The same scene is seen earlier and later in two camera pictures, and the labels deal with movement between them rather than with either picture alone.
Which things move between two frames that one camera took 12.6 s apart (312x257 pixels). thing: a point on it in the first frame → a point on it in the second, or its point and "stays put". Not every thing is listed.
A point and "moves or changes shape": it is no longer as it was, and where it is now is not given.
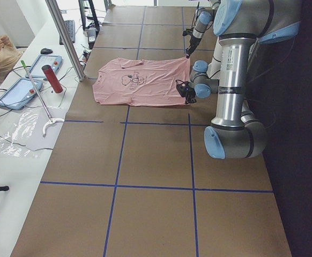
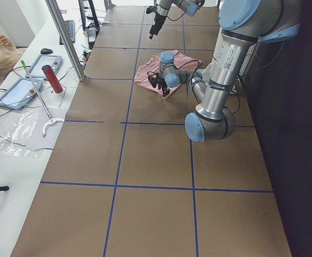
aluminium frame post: [66, 39] stays put
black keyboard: [70, 25] stays put
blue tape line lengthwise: [195, 238] stays put
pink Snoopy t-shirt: [141, 82] moves or changes shape
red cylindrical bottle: [52, 78] stays put
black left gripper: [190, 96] → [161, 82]
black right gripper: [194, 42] → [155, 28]
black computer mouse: [46, 51] stays put
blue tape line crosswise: [157, 186] stays put
